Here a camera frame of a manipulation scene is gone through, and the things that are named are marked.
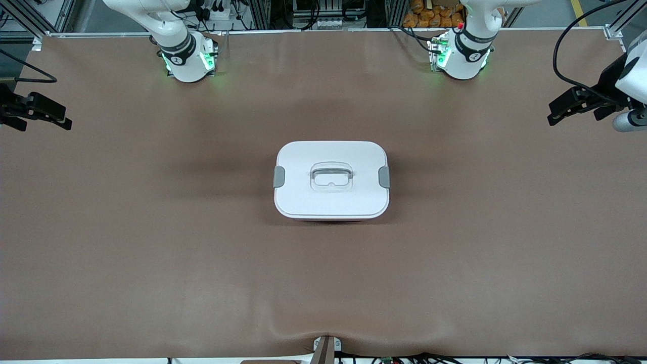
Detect white box lid grey latches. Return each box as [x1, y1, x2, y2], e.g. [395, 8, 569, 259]
[273, 141, 391, 221]

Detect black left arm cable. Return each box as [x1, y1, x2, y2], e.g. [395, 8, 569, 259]
[553, 0, 627, 99]

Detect white power strip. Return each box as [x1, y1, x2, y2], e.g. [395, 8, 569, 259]
[200, 0, 233, 21]

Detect aluminium frame post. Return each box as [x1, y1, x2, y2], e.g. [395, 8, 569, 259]
[246, 0, 271, 30]
[385, 0, 405, 28]

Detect orange snack bags pile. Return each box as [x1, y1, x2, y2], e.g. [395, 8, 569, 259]
[402, 0, 466, 28]

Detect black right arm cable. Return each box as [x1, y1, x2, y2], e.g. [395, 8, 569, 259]
[0, 48, 57, 82]

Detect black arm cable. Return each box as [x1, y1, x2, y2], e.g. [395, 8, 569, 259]
[0, 48, 57, 82]
[553, 0, 627, 99]

